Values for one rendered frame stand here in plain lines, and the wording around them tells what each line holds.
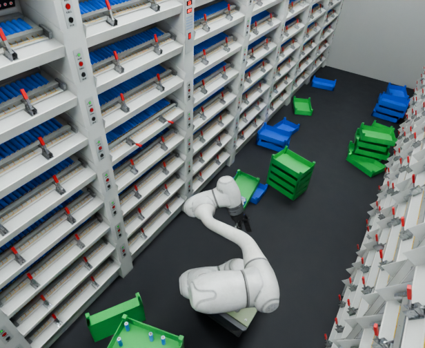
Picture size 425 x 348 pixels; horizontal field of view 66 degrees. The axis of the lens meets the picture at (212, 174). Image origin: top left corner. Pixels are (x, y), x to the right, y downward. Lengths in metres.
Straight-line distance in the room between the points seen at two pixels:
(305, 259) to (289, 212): 0.45
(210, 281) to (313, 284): 1.32
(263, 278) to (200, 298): 0.23
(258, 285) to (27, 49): 1.11
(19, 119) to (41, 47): 0.26
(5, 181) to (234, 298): 0.92
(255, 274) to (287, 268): 1.21
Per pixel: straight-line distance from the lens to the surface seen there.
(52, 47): 1.32
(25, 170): 1.42
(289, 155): 2.92
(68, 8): 1.32
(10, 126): 1.31
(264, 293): 1.21
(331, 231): 2.74
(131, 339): 1.72
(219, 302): 1.19
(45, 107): 1.37
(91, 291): 2.17
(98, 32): 1.43
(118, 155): 1.71
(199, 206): 1.59
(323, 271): 2.50
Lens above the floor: 1.98
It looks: 42 degrees down
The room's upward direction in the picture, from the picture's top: 4 degrees clockwise
